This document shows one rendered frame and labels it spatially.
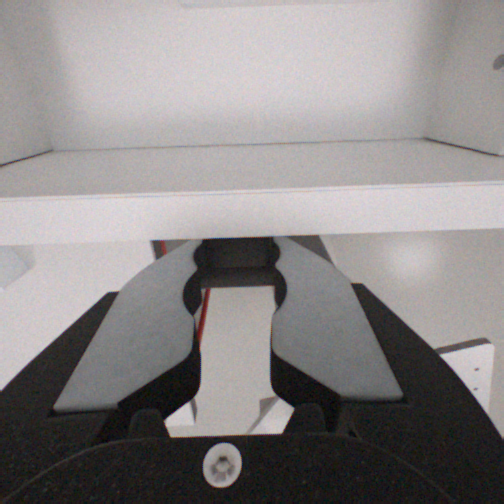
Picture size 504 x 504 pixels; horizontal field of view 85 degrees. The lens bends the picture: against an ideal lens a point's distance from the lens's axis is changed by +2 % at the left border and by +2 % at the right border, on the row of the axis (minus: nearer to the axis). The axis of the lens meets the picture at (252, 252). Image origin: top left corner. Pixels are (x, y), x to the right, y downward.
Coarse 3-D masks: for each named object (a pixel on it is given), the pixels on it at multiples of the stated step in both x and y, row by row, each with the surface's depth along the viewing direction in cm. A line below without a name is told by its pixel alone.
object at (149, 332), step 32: (192, 256) 11; (128, 288) 9; (160, 288) 9; (192, 288) 9; (128, 320) 8; (160, 320) 8; (192, 320) 8; (96, 352) 7; (128, 352) 7; (160, 352) 7; (192, 352) 7; (96, 384) 6; (128, 384) 6; (160, 384) 6; (192, 384) 7; (128, 416) 6
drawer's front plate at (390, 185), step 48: (240, 144) 17; (288, 144) 17; (336, 144) 16; (384, 144) 16; (432, 144) 15; (0, 192) 10; (48, 192) 10; (96, 192) 9; (144, 192) 9; (192, 192) 9; (240, 192) 9; (288, 192) 9; (336, 192) 9; (384, 192) 9; (432, 192) 9; (480, 192) 9; (0, 240) 10; (48, 240) 10; (96, 240) 10
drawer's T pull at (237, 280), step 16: (208, 240) 12; (224, 240) 12; (240, 240) 12; (256, 240) 12; (224, 256) 12; (240, 256) 12; (256, 256) 12; (208, 272) 13; (224, 272) 13; (240, 272) 13; (256, 272) 13; (272, 272) 13; (208, 288) 13
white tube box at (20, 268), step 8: (0, 248) 28; (8, 248) 28; (0, 256) 27; (8, 256) 28; (16, 256) 29; (0, 264) 27; (8, 264) 28; (16, 264) 29; (24, 264) 30; (0, 272) 27; (8, 272) 28; (16, 272) 29; (24, 272) 29; (0, 280) 27; (8, 280) 28; (16, 280) 28; (0, 288) 27
